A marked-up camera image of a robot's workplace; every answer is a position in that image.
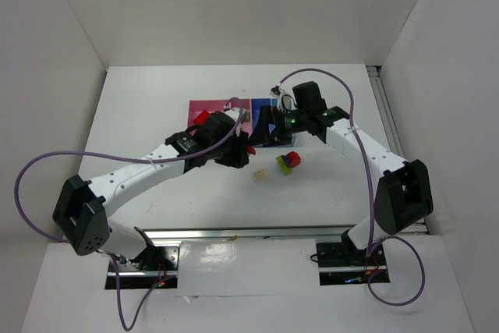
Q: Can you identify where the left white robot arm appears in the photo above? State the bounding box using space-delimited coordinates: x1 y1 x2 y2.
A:
52 108 249 261

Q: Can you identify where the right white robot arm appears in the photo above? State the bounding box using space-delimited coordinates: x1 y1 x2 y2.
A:
249 81 434 256

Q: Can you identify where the front aluminium rail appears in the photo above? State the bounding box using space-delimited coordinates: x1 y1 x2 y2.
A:
145 225 350 243

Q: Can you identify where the light blue container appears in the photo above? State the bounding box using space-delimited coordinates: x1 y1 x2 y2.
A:
271 134 296 147

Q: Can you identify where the purple lego plate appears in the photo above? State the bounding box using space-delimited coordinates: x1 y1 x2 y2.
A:
281 155 292 168

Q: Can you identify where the long green lego brick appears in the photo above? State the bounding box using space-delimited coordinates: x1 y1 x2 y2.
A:
276 155 292 175

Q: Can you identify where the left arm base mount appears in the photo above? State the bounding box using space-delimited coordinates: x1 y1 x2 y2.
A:
104 243 180 290

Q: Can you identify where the red flower lego brick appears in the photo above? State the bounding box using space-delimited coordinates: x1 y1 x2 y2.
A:
286 151 301 168

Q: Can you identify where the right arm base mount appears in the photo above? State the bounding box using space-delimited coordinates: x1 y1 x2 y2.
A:
310 243 390 286

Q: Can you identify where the blue purple container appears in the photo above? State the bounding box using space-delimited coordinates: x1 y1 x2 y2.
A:
250 97 274 129

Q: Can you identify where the large pink container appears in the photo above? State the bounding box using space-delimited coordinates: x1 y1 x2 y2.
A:
187 99 228 126

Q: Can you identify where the narrow pink container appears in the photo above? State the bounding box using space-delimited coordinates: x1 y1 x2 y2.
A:
232 99 252 133

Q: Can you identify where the white tan lego brick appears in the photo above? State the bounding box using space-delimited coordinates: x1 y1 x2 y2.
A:
252 168 270 182

